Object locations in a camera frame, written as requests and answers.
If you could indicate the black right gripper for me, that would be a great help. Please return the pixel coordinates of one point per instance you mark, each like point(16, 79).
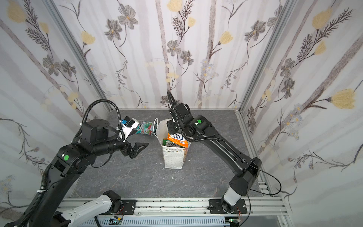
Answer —
point(172, 125)

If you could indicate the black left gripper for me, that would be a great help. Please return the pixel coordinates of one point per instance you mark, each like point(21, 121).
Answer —
point(125, 148)

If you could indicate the teal mint candy bag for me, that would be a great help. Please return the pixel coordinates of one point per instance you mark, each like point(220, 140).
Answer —
point(146, 128)

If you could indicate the white patterned paper bag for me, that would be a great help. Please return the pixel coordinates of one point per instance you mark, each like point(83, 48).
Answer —
point(174, 158)

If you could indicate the orange fruits candy bag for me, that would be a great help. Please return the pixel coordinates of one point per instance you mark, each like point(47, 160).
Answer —
point(179, 139)

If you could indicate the green tea candy bag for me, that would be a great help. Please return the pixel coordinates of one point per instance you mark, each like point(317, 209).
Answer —
point(169, 143)

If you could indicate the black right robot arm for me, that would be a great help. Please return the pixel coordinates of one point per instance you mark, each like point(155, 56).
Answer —
point(199, 129)

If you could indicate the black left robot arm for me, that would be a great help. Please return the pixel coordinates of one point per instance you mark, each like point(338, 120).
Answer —
point(94, 139)

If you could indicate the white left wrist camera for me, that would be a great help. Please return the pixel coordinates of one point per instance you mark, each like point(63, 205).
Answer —
point(127, 127)

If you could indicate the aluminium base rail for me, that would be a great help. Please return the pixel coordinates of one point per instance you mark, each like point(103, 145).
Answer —
point(177, 212)

